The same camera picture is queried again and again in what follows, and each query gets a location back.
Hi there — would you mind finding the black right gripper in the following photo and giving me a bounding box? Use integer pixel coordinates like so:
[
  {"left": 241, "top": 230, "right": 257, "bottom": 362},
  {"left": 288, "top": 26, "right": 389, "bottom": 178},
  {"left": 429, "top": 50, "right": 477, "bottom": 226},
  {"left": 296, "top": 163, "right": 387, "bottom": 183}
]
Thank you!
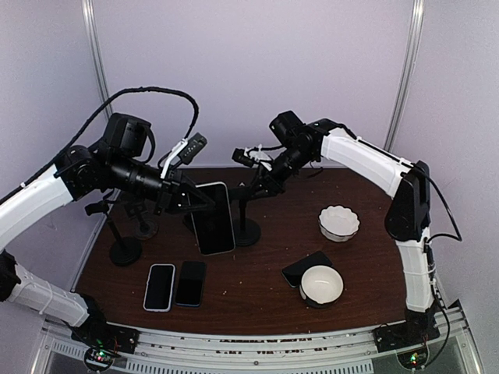
[{"left": 247, "top": 145, "right": 315, "bottom": 199}]

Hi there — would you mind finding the silver smartphone black screen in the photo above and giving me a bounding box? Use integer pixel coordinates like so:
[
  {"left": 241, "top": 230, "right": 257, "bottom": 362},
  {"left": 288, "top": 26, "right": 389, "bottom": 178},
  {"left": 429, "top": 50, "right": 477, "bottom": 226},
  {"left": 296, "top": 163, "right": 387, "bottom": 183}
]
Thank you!
[{"left": 191, "top": 182, "right": 235, "bottom": 256}]

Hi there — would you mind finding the black round-base clamp phone stand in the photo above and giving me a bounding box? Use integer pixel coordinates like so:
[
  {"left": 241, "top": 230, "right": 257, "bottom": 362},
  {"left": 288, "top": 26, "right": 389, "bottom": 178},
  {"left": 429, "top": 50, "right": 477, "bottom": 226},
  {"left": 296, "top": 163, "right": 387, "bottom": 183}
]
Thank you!
[{"left": 228, "top": 182, "right": 261, "bottom": 247}]

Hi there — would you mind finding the white-cased smartphone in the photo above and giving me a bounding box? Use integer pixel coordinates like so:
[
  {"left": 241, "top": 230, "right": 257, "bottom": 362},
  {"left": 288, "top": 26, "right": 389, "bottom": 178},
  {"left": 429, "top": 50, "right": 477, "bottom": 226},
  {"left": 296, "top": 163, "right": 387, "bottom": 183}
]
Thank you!
[{"left": 143, "top": 263, "right": 175, "bottom": 312}]

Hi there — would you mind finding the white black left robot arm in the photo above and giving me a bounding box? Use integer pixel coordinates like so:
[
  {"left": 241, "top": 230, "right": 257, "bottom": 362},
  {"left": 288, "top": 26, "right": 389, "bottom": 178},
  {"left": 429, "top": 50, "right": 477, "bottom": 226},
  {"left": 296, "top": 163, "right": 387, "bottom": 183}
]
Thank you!
[{"left": 1, "top": 113, "right": 214, "bottom": 346}]

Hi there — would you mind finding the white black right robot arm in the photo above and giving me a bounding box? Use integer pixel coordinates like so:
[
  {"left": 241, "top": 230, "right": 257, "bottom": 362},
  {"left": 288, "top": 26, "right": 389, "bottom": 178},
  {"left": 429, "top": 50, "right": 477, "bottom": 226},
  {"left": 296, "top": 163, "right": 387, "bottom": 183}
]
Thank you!
[{"left": 242, "top": 111, "right": 439, "bottom": 344}]

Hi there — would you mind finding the clear-base metal phone stand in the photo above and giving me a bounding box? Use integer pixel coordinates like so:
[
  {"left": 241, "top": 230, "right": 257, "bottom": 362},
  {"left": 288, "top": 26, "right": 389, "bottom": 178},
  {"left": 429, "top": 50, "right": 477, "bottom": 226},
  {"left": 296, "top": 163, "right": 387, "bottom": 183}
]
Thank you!
[{"left": 124, "top": 200, "right": 159, "bottom": 241}]

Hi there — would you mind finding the black gooseneck phone stand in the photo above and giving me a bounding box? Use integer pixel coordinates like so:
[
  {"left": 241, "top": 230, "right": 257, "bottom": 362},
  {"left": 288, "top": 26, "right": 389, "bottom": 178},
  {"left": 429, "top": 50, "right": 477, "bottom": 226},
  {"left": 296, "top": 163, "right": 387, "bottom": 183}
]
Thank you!
[{"left": 85, "top": 201, "right": 142, "bottom": 266}]

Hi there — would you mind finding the white scalloped dish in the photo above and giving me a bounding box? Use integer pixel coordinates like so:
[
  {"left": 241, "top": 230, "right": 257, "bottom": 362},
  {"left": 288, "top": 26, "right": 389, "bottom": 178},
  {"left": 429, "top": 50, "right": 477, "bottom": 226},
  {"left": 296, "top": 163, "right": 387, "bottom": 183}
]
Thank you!
[{"left": 318, "top": 206, "right": 360, "bottom": 242}]

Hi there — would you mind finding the blue-edged black smartphone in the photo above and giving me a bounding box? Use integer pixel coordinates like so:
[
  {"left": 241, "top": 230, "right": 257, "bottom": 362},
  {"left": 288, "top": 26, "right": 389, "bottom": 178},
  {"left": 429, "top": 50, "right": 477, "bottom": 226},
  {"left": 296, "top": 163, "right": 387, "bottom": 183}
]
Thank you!
[{"left": 175, "top": 261, "right": 207, "bottom": 307}]

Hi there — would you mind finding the dark smartphone under bowl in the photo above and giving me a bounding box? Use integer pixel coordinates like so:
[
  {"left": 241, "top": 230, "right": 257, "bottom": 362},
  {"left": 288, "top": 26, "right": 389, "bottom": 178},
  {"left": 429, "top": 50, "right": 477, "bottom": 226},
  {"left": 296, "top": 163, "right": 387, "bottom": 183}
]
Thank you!
[{"left": 281, "top": 251, "right": 332, "bottom": 288}]

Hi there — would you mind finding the white round bowl black rim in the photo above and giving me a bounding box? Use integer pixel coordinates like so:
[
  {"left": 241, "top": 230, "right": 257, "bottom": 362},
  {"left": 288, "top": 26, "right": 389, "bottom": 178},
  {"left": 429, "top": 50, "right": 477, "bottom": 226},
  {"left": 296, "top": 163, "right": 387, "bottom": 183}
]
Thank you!
[{"left": 299, "top": 265, "right": 344, "bottom": 309}]

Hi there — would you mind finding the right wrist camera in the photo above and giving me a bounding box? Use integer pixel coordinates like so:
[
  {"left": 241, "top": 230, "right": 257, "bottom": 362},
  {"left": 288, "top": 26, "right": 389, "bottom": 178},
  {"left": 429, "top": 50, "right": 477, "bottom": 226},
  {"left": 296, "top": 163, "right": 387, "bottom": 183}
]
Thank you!
[{"left": 232, "top": 145, "right": 274, "bottom": 171}]

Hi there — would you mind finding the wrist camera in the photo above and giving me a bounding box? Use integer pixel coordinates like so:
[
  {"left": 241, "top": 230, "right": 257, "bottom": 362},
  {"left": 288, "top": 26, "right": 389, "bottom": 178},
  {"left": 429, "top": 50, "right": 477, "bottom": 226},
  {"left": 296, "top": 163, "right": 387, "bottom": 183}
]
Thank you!
[
  {"left": 160, "top": 132, "right": 207, "bottom": 179},
  {"left": 232, "top": 145, "right": 274, "bottom": 171}
]

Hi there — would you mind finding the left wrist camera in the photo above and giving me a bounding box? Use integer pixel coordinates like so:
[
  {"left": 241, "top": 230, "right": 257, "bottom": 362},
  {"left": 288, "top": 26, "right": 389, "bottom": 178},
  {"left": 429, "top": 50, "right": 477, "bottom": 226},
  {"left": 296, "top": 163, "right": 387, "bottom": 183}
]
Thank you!
[{"left": 160, "top": 132, "right": 207, "bottom": 179}]

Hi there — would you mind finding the black braided left cable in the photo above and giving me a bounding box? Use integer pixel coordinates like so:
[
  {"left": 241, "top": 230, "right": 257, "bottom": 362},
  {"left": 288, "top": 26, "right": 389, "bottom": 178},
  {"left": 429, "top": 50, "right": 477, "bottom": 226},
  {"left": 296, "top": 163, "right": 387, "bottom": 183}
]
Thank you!
[{"left": 0, "top": 86, "right": 200, "bottom": 203}]

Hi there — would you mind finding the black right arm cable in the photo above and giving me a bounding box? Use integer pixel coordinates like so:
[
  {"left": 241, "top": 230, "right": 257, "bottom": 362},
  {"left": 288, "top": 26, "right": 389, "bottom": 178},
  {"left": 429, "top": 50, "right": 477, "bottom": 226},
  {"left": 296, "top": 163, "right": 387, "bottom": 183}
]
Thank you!
[{"left": 412, "top": 163, "right": 463, "bottom": 351}]

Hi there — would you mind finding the aluminium front rail frame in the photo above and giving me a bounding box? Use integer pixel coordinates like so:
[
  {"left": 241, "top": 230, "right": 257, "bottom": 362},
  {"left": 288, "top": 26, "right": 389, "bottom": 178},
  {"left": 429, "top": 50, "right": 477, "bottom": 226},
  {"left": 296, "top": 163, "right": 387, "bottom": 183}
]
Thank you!
[{"left": 28, "top": 306, "right": 485, "bottom": 373}]

